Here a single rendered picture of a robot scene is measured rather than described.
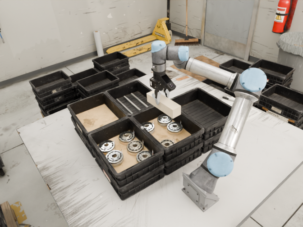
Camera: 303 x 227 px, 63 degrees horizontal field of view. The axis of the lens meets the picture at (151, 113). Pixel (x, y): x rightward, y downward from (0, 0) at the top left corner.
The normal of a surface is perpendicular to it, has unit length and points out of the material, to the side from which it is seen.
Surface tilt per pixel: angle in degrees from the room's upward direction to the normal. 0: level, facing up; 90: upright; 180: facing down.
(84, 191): 0
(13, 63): 90
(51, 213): 0
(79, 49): 90
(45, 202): 0
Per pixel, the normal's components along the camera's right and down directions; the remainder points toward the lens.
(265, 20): -0.79, 0.40
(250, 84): -0.13, -0.24
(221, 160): -0.25, 0.05
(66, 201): -0.06, -0.80
